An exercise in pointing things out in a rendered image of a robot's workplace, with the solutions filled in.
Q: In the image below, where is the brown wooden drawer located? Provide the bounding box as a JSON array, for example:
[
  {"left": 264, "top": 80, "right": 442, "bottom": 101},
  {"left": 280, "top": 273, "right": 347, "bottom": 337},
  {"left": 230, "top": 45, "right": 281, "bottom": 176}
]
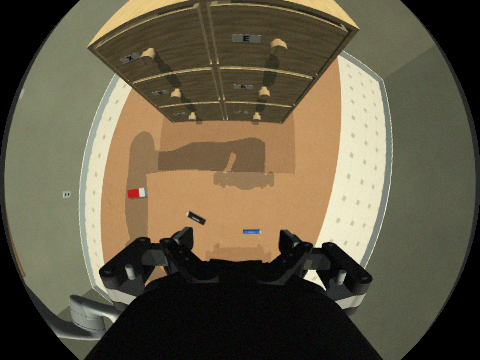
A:
[
  {"left": 133, "top": 67, "right": 219, "bottom": 106},
  {"left": 210, "top": 0, "right": 348, "bottom": 75},
  {"left": 95, "top": 3, "right": 211, "bottom": 81},
  {"left": 220, "top": 66, "right": 313, "bottom": 105},
  {"left": 225, "top": 101, "right": 291, "bottom": 123},
  {"left": 159, "top": 101, "right": 223, "bottom": 122}
]

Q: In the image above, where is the small wooden chest of drawers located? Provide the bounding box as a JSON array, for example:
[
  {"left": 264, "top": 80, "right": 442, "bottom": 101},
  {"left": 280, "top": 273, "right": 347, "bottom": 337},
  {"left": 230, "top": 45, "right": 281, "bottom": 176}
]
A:
[{"left": 87, "top": 0, "right": 360, "bottom": 124}]

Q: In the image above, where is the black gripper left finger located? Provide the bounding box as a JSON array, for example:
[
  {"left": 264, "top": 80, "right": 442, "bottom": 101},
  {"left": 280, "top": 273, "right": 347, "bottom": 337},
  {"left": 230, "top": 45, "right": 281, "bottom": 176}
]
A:
[{"left": 99, "top": 227, "right": 219, "bottom": 311}]

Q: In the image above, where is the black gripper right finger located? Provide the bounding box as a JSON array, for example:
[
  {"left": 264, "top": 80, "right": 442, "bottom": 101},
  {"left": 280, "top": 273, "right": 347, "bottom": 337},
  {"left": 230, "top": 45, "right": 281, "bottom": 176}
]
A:
[{"left": 253, "top": 230, "right": 373, "bottom": 316}]

